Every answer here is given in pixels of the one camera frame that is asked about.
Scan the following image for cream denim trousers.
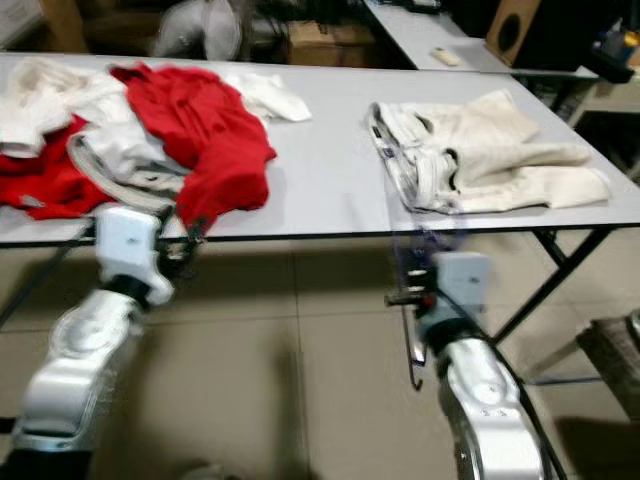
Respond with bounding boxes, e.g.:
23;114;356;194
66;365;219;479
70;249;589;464
365;88;614;217

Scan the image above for white hooded top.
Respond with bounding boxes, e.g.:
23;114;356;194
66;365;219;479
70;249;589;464
5;58;151;161

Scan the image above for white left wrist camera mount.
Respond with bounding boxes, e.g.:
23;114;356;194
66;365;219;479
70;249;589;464
95;205;174;307

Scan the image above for white cotton shirt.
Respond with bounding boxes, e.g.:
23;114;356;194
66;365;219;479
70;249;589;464
220;68;313;123

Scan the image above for metal chair with checked cushion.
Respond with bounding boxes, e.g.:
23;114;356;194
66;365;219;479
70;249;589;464
575;310;640;393

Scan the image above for grey robot left leg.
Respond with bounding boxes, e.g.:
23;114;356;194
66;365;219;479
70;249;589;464
180;462;242;480

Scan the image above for brown cardboard box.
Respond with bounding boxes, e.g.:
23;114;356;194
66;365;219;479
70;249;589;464
285;20;373;69

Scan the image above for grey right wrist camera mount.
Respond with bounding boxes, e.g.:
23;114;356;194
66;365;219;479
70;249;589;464
432;250;494;322

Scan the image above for black speaker with wooden front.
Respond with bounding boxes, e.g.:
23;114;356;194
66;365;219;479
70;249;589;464
485;0;606;69

